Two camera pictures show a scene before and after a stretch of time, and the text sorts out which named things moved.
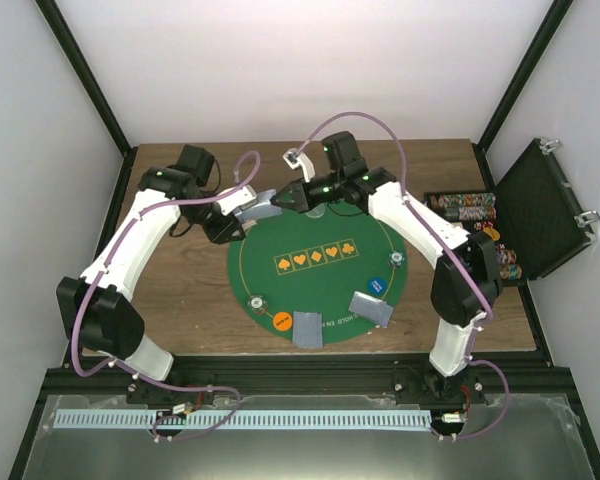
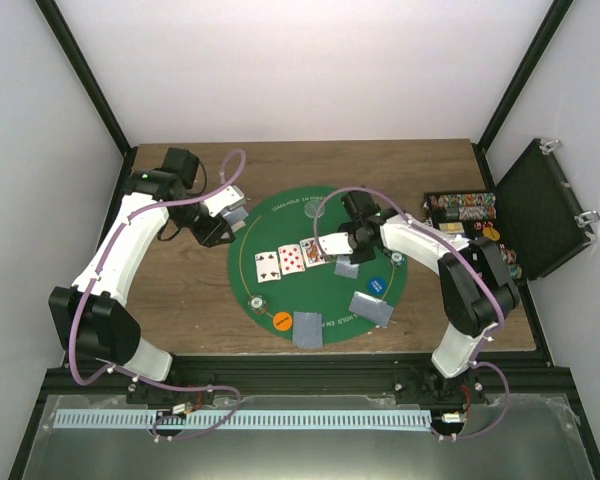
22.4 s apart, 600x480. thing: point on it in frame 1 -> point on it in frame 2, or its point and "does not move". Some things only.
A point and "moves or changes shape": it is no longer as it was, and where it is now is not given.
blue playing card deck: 264,208 moves or changes shape
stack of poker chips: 257,304 does not move
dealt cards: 307,329 does not move
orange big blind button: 282,321 does not move
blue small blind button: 377,285 does not move
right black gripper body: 321,197 -> 365,257
